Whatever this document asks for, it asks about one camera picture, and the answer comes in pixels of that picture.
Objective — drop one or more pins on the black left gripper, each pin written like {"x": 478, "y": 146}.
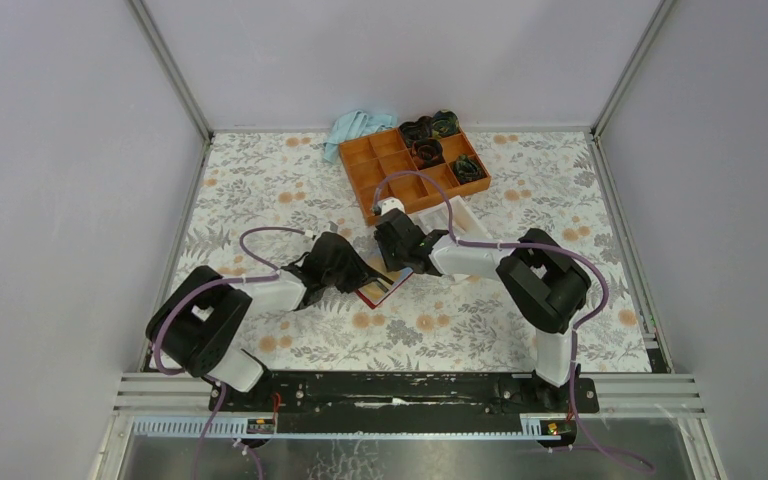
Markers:
{"x": 360, "y": 272}

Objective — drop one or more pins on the rolled tie yellow green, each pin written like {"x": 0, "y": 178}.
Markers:
{"x": 445, "y": 123}

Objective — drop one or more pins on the rolled tie green pattern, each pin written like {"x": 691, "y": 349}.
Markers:
{"x": 467, "y": 169}

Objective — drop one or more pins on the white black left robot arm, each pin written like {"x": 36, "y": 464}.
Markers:
{"x": 194, "y": 330}

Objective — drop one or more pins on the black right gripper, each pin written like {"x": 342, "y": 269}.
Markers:
{"x": 390, "y": 263}

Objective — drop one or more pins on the rolled tie dark striped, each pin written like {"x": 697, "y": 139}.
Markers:
{"x": 418, "y": 130}

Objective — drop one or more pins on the gold credit card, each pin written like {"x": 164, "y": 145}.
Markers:
{"x": 378, "y": 291}

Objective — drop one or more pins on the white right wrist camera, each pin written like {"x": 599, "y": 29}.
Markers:
{"x": 388, "y": 204}

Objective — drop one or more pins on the floral patterned table mat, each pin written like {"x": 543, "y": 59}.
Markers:
{"x": 261, "y": 191}

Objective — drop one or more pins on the white card box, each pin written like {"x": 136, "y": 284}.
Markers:
{"x": 467, "y": 215}

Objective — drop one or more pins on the red leather card holder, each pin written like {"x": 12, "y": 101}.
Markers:
{"x": 400, "y": 276}

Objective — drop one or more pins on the rolled tie orange pattern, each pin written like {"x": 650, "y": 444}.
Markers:
{"x": 427, "y": 153}

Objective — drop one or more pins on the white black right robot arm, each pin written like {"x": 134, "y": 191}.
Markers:
{"x": 547, "y": 286}

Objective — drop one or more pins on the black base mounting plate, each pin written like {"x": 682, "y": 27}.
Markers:
{"x": 368, "y": 402}

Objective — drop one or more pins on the orange wooden compartment tray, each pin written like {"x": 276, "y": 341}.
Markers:
{"x": 380, "y": 166}

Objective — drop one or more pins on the light blue cloth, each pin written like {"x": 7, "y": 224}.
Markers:
{"x": 354, "y": 125}

